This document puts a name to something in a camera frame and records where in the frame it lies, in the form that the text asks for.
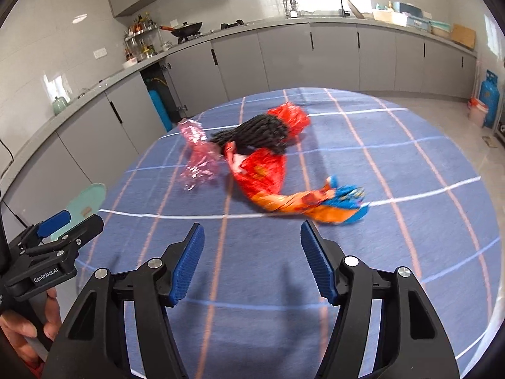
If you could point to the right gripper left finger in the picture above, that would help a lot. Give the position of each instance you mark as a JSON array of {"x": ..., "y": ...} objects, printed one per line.
[{"x": 92, "y": 340}]

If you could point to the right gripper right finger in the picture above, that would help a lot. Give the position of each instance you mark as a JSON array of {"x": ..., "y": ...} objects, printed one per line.
[{"x": 412, "y": 342}]

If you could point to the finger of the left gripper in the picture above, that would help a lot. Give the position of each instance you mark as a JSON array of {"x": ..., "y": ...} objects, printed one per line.
[
  {"x": 35, "y": 260},
  {"x": 53, "y": 224}
]

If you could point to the pink plastic wrapper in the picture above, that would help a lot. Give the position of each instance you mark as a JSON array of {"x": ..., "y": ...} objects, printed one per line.
[{"x": 203, "y": 164}]

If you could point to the red orange snack bag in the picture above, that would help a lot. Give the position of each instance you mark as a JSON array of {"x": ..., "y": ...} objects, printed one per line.
[{"x": 262, "y": 177}]

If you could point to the grey kitchen cabinets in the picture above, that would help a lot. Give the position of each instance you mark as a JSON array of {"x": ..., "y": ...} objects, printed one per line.
[{"x": 100, "y": 134}]

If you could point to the person's left hand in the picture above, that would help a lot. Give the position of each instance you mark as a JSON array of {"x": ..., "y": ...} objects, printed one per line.
[{"x": 17, "y": 329}]

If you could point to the green ceramic pot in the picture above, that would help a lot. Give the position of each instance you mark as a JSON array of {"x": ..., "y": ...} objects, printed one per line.
[{"x": 59, "y": 105}]

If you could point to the spice rack with bottles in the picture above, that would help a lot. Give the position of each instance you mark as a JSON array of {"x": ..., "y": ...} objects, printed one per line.
[{"x": 142, "y": 40}]

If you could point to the black foam fruit net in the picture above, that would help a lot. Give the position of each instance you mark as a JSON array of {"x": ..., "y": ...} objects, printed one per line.
[{"x": 262, "y": 131}]

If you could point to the black wok on stove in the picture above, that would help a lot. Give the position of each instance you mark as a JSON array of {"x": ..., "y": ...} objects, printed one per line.
[{"x": 183, "y": 32}]

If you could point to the white red plastic bucket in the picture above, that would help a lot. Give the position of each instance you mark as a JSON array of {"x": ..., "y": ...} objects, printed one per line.
[{"x": 477, "y": 112}]

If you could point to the red foam fruit net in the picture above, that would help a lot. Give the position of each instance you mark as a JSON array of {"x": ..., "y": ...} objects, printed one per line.
[{"x": 293, "y": 117}]

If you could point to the blue gas cylinder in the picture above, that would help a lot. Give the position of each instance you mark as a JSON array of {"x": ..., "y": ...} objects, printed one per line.
[{"x": 489, "y": 96}]

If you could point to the cardboard box on counter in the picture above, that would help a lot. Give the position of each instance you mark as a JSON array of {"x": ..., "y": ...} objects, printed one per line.
[{"x": 464, "y": 36}]

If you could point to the utensil holder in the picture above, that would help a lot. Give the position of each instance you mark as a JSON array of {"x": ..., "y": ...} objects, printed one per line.
[{"x": 290, "y": 8}]

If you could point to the white storage box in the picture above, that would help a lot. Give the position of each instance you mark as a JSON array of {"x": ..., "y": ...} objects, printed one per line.
[{"x": 390, "y": 16}]

